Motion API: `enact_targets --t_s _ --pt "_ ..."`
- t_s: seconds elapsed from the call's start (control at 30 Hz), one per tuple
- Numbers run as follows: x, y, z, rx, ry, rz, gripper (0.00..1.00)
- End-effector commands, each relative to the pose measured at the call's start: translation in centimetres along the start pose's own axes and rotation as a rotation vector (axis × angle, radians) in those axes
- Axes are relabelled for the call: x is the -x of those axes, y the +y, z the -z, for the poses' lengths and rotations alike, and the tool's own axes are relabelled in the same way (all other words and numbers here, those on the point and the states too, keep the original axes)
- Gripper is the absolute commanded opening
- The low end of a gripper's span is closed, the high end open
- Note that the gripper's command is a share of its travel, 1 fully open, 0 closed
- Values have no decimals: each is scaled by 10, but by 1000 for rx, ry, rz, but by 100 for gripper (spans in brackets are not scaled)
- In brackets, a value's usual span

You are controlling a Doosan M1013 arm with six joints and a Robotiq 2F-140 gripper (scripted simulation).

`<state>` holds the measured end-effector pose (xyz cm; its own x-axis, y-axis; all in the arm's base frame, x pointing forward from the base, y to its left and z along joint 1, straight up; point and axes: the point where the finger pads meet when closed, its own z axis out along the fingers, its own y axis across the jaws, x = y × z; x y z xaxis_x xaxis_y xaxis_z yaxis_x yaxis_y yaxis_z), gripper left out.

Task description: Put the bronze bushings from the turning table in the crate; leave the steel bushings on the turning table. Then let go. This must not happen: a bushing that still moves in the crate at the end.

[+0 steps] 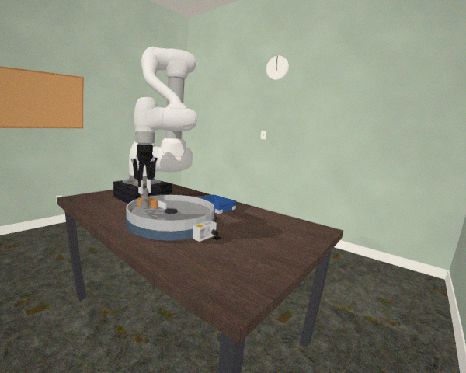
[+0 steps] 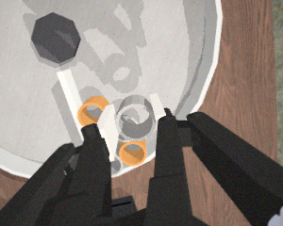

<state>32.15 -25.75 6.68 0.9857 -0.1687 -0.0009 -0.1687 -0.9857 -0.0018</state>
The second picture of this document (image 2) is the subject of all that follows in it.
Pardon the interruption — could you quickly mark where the grey hollow cylinder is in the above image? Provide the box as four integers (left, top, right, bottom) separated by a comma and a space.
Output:
116, 95, 156, 141
118, 108, 140, 142
110, 143, 124, 176

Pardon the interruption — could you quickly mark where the orange hollow cylinder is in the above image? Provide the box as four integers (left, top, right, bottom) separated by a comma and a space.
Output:
119, 139, 146, 166
77, 96, 109, 126

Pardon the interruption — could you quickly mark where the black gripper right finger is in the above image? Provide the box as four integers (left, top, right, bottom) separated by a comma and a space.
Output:
144, 93, 283, 226

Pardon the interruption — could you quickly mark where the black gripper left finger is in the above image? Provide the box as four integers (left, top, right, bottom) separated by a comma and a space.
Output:
0, 104, 119, 226

